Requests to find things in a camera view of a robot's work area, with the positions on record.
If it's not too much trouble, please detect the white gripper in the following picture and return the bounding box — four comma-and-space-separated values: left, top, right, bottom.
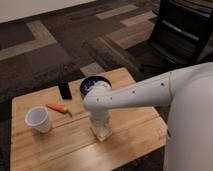
90, 110, 110, 131

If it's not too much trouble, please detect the white sponge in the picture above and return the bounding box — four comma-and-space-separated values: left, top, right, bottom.
92, 126, 112, 141

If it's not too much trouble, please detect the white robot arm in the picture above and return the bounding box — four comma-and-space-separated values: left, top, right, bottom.
83, 62, 213, 134

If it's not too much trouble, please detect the dark blue bowl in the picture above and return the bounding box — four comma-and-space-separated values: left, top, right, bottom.
80, 76, 112, 98

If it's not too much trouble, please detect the orange carrot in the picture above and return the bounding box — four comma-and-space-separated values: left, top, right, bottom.
47, 103, 71, 115

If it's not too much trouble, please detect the black rectangular block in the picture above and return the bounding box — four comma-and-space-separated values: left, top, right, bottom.
58, 83, 72, 100

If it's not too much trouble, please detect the white plastic cup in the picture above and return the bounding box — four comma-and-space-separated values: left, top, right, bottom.
25, 106, 52, 133

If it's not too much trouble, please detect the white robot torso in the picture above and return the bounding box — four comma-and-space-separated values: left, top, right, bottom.
163, 71, 213, 171

